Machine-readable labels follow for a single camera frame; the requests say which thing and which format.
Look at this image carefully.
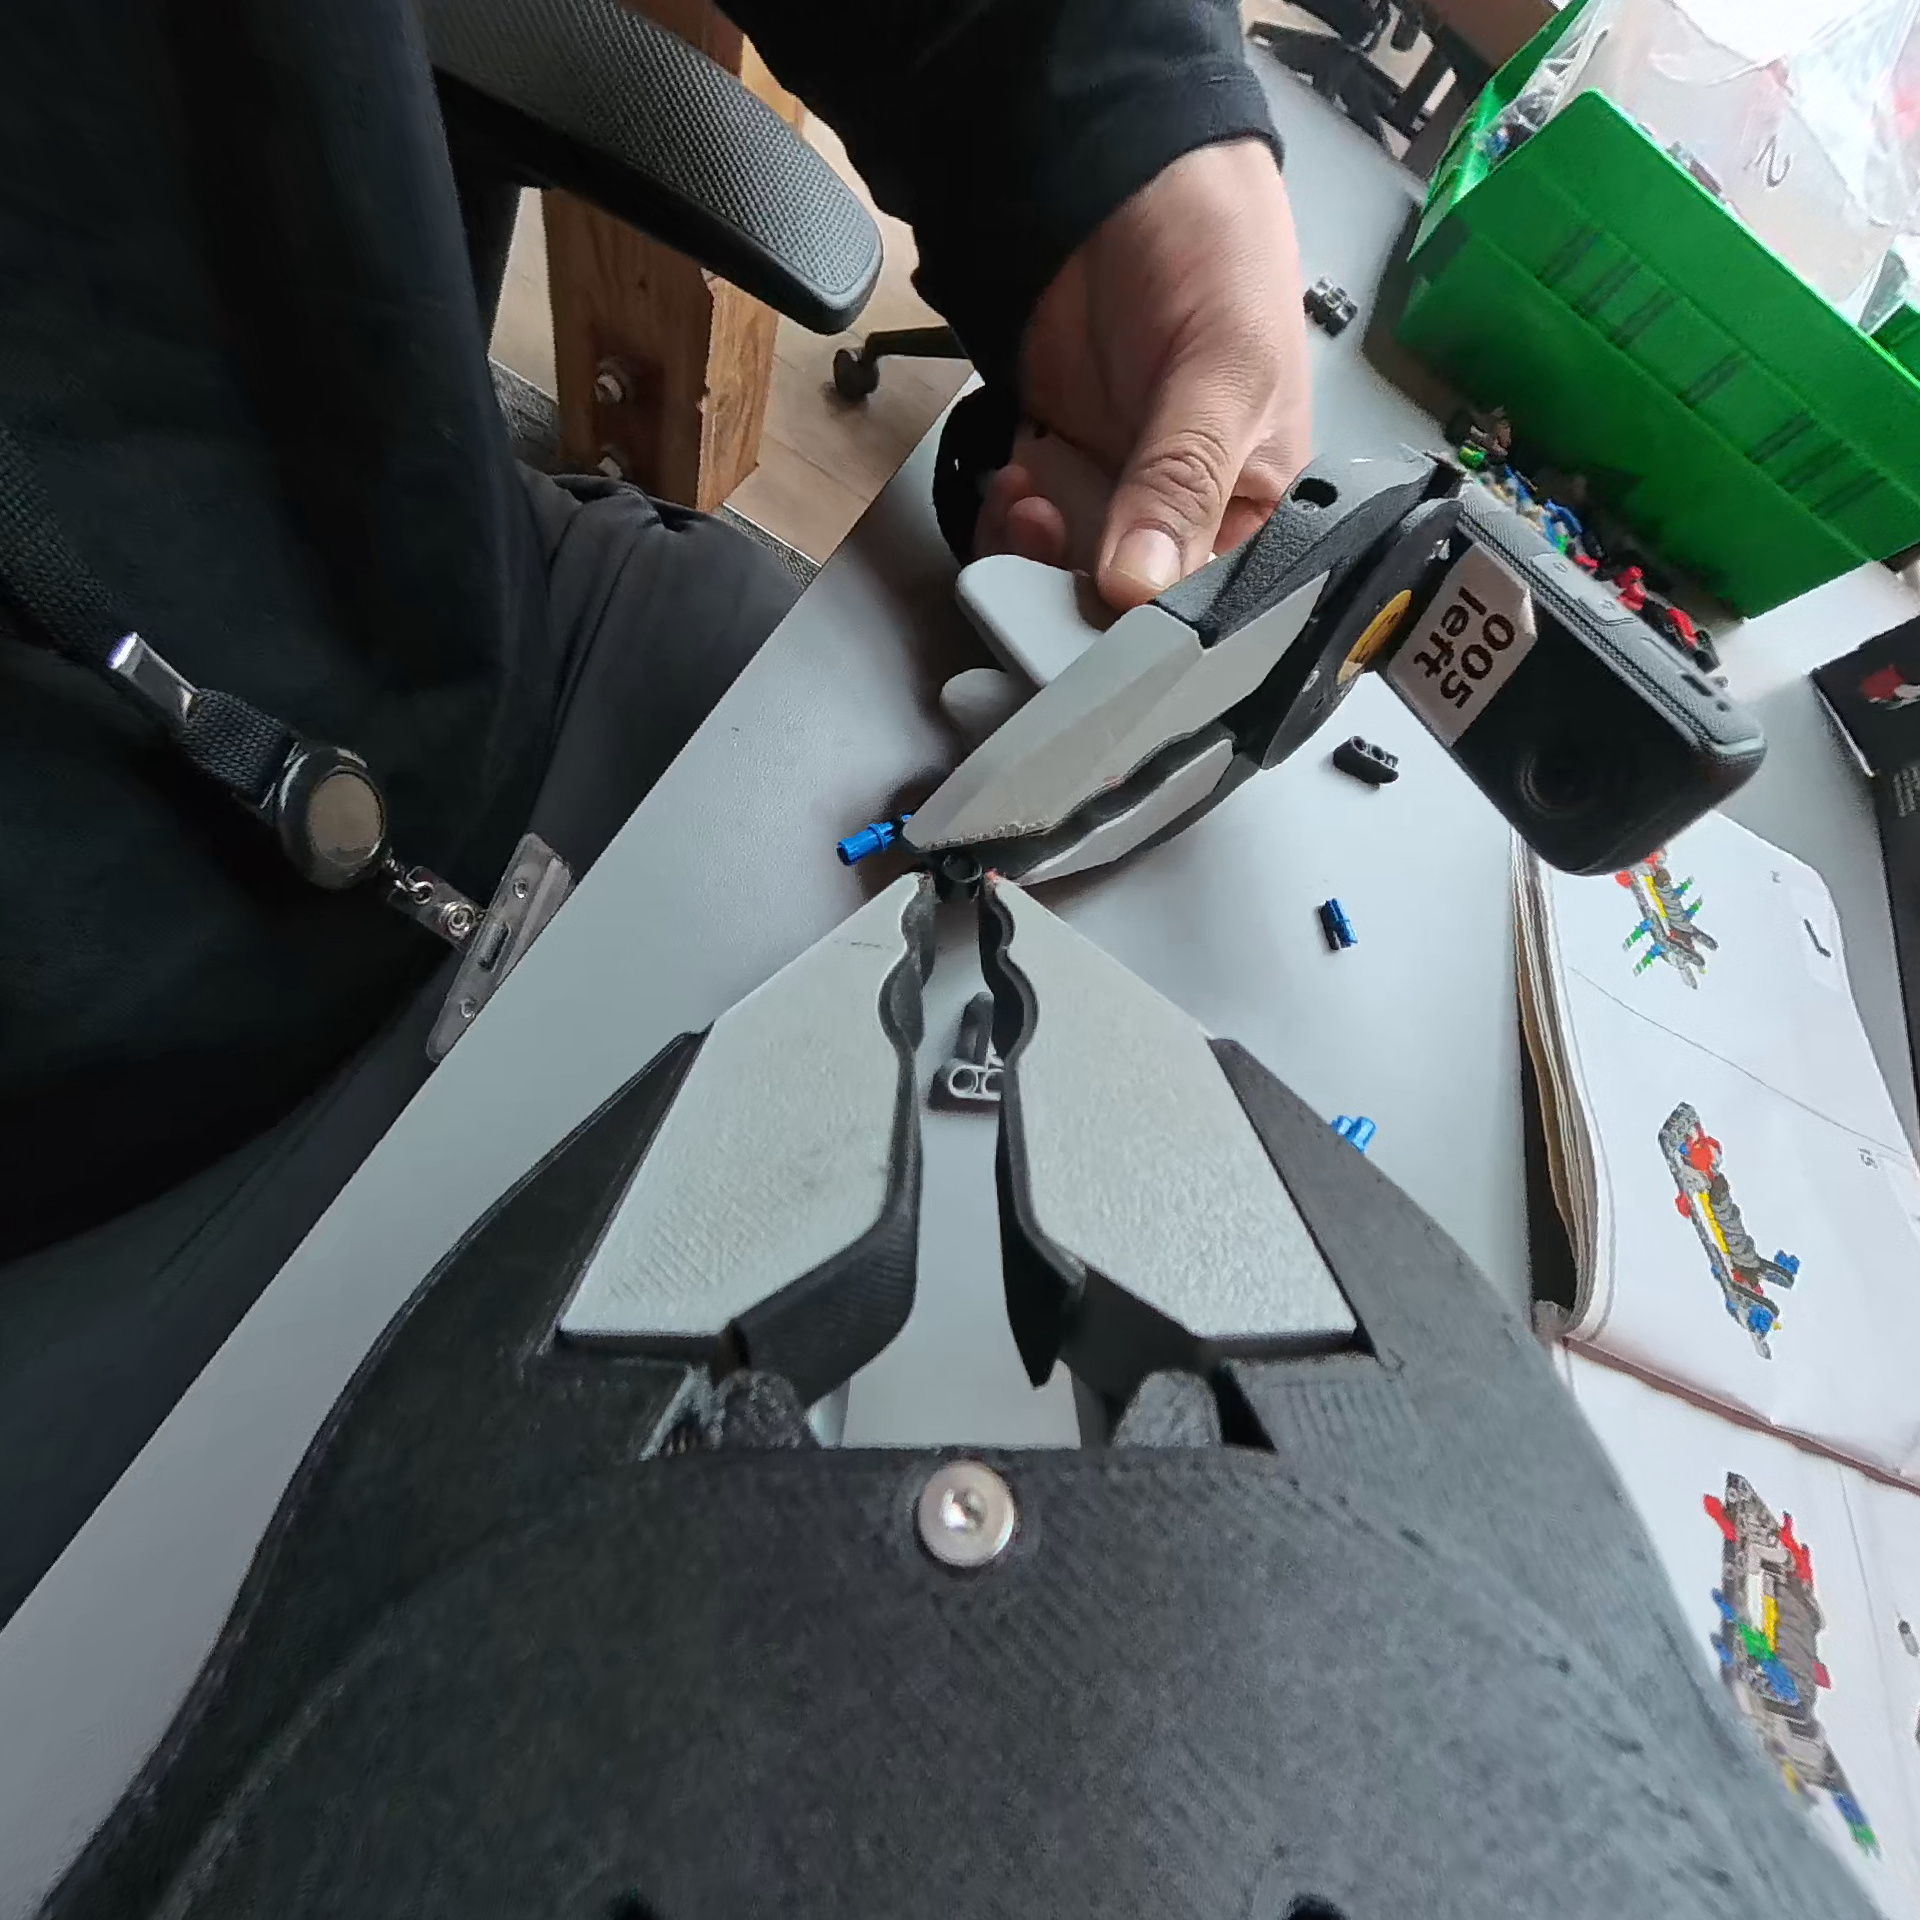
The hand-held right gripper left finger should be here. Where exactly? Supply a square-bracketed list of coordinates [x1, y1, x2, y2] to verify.
[554, 874, 931, 1400]

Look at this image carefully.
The person's left hand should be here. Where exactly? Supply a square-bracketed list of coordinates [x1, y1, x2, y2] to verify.
[973, 139, 1327, 610]

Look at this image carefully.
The green plastic bin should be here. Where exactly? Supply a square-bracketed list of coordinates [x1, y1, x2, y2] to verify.
[1392, 0, 1920, 619]

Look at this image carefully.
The wooden table leg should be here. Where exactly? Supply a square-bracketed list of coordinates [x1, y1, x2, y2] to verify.
[535, 182, 784, 517]

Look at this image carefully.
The lego set box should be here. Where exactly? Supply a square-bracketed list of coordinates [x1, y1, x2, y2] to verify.
[1809, 610, 1920, 1113]

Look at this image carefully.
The black chair caster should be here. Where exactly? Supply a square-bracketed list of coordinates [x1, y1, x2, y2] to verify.
[831, 321, 973, 404]

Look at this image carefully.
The pile of loose lego parts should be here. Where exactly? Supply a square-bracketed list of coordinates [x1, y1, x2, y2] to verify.
[1446, 401, 1732, 670]

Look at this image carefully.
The metal badge clip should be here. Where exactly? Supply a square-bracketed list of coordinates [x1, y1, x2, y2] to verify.
[387, 828, 583, 1064]

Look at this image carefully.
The black office chair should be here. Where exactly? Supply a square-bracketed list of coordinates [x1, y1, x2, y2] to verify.
[1250, 0, 1506, 169]

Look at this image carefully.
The person's left forearm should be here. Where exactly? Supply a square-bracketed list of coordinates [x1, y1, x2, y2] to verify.
[720, 0, 1288, 378]

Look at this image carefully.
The clear plastic bag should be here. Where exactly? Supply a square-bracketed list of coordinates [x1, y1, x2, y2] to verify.
[1559, 0, 1920, 327]

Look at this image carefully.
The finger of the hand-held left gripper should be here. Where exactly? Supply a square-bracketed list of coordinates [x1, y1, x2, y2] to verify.
[1009, 732, 1281, 892]
[906, 603, 1327, 860]

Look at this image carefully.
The grey T-shaped lego connector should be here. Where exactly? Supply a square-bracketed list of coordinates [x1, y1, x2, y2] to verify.
[924, 988, 1011, 1113]

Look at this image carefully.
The black chair armrest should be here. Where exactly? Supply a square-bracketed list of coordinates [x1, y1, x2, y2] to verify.
[425, 0, 893, 338]

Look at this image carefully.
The lego instruction booklet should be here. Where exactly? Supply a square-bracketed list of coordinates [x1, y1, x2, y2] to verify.
[1512, 805, 1920, 1864]

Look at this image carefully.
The black badge reel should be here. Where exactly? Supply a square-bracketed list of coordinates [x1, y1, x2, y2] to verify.
[279, 742, 397, 892]

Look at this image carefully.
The black lanyard strap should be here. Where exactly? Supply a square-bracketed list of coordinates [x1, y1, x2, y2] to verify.
[0, 430, 304, 801]

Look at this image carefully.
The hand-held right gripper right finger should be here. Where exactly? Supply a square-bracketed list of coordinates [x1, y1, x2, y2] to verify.
[977, 880, 1362, 1392]

